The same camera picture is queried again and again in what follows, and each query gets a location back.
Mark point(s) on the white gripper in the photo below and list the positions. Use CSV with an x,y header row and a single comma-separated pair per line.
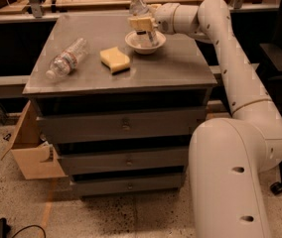
x,y
163,18

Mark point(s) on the clear plastic bottle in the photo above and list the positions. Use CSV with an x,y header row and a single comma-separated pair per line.
x,y
139,8
68,60

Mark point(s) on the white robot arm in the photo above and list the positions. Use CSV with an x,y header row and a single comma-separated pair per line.
x,y
226,155

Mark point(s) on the lying clear plastic bottle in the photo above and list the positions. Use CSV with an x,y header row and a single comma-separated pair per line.
x,y
68,60

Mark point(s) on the grey drawer cabinet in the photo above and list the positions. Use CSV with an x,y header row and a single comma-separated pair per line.
x,y
175,76

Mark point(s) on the top drawer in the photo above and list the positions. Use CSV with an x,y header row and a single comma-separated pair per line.
x,y
121,125

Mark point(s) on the drawer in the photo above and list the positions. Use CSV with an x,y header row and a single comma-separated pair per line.
x,y
126,185
124,160
121,125

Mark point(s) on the middle drawer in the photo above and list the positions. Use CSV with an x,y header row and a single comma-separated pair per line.
x,y
124,160

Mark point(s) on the bottom drawer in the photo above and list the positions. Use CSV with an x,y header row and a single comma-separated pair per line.
x,y
126,185

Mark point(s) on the white bowl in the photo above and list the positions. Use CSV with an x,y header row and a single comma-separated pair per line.
x,y
142,45

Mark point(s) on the yellow sponge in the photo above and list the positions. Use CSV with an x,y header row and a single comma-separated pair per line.
x,y
115,59

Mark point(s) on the cardboard box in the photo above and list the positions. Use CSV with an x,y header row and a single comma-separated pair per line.
x,y
35,157

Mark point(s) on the black floor device with cable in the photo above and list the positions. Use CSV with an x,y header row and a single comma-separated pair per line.
x,y
5,228

